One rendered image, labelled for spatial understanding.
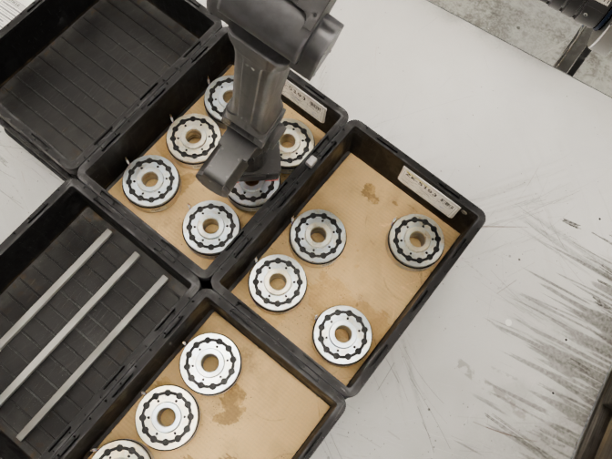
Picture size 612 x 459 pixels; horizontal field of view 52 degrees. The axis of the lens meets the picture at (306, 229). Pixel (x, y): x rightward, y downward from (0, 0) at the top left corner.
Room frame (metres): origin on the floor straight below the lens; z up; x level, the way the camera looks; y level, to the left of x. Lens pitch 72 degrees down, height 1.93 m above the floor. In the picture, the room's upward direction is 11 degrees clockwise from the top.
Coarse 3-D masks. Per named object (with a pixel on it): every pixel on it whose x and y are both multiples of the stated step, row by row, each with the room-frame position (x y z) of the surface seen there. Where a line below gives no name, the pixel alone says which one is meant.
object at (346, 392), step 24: (336, 144) 0.49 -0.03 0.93; (384, 144) 0.52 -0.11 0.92; (312, 168) 0.44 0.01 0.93; (288, 192) 0.38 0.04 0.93; (456, 192) 0.44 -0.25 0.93; (480, 216) 0.41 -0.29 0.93; (216, 288) 0.20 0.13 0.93; (432, 288) 0.26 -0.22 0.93; (408, 312) 0.22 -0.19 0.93; (312, 360) 0.11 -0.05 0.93; (336, 384) 0.08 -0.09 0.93; (360, 384) 0.09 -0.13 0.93
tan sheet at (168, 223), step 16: (192, 112) 0.55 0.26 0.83; (288, 112) 0.59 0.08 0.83; (160, 144) 0.47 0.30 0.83; (288, 144) 0.52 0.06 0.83; (192, 176) 0.42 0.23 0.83; (288, 176) 0.46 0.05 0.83; (112, 192) 0.36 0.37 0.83; (192, 192) 0.39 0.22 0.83; (208, 192) 0.39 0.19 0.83; (128, 208) 0.34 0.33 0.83; (176, 208) 0.35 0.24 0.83; (160, 224) 0.32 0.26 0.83; (176, 224) 0.32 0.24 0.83; (240, 224) 0.34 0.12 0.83; (176, 240) 0.29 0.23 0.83; (192, 256) 0.27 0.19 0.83
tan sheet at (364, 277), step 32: (352, 160) 0.51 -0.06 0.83; (320, 192) 0.44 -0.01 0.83; (352, 192) 0.45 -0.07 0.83; (384, 192) 0.46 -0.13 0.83; (352, 224) 0.38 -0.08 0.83; (384, 224) 0.40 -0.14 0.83; (352, 256) 0.32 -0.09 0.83; (384, 256) 0.33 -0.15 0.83; (320, 288) 0.25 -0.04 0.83; (352, 288) 0.26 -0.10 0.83; (384, 288) 0.27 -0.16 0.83; (416, 288) 0.29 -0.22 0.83; (288, 320) 0.19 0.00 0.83; (384, 320) 0.22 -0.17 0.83
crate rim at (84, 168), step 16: (224, 32) 0.68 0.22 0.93; (208, 48) 0.63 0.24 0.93; (192, 64) 0.60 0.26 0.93; (176, 80) 0.56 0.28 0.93; (304, 80) 0.61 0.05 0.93; (160, 96) 0.52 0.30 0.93; (320, 96) 0.58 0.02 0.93; (144, 112) 0.48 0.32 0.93; (336, 112) 0.55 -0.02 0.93; (128, 128) 0.45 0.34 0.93; (336, 128) 0.52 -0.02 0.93; (112, 144) 0.41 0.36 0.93; (320, 144) 0.49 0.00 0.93; (96, 160) 0.38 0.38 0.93; (304, 160) 0.45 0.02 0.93; (80, 176) 0.34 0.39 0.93; (96, 192) 0.32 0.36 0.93; (144, 224) 0.28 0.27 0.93; (256, 224) 0.32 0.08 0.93; (160, 240) 0.26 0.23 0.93; (240, 240) 0.28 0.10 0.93; (176, 256) 0.24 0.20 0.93; (224, 256) 0.25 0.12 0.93; (192, 272) 0.22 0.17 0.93; (208, 272) 0.22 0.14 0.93
